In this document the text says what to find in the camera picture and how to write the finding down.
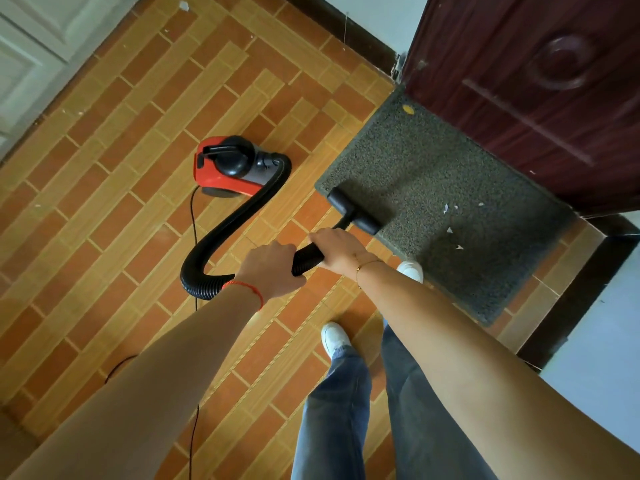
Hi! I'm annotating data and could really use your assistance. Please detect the person's right hand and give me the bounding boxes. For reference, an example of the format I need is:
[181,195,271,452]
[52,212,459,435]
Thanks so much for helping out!
[308,228,383,281]

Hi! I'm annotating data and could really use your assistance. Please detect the white right shoe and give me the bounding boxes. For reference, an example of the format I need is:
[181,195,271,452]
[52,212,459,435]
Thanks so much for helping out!
[396,260,425,284]

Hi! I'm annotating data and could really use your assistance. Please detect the grey door mat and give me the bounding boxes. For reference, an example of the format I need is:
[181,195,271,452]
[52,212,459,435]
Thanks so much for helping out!
[314,85,576,327]

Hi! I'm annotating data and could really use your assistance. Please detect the white shoe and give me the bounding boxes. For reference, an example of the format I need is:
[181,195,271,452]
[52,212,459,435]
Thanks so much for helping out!
[396,260,425,284]
[320,322,353,360]

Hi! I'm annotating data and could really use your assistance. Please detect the black vacuum hose with nozzle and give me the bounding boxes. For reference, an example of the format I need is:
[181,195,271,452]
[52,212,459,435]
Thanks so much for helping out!
[180,155,383,301]

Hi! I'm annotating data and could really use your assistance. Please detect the thin gold bracelet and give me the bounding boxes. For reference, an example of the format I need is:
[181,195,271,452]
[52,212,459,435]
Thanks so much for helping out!
[355,259,385,289]

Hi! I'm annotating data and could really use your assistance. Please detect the person's left hand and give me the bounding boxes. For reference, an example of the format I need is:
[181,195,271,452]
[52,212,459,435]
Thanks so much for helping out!
[233,241,307,303]

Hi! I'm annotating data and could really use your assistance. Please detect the person's left forearm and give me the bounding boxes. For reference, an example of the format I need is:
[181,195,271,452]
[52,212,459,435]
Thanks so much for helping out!
[7,285,262,480]

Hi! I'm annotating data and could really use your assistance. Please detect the red string bracelet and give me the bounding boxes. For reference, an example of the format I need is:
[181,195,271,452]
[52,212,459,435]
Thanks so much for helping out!
[221,280,265,311]

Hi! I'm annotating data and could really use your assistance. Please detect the white cabinet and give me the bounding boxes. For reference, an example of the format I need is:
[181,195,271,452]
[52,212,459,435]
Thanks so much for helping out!
[0,0,143,160]

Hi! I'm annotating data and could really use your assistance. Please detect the white left shoe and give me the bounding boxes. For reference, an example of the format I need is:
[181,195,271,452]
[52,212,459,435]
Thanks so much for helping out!
[320,322,353,360]

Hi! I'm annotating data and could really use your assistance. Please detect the white paper scraps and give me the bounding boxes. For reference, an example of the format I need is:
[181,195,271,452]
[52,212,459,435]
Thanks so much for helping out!
[442,202,486,251]

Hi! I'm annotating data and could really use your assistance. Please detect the person's right forearm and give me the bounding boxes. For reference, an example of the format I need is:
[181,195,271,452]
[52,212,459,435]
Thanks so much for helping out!
[356,261,640,480]

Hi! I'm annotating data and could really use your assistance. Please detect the dark red wooden door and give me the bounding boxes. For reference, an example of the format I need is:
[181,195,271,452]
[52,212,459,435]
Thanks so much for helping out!
[401,0,640,218]

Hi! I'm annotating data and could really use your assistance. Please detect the black power cord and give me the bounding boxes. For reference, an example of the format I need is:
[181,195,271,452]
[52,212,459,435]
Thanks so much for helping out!
[104,186,202,480]

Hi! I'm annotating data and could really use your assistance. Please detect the blue jeans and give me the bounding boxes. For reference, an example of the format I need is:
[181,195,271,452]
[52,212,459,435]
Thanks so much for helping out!
[291,320,498,480]

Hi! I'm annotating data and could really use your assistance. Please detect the red and black vacuum cleaner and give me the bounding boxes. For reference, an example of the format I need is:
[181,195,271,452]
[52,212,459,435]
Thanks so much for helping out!
[193,135,287,198]

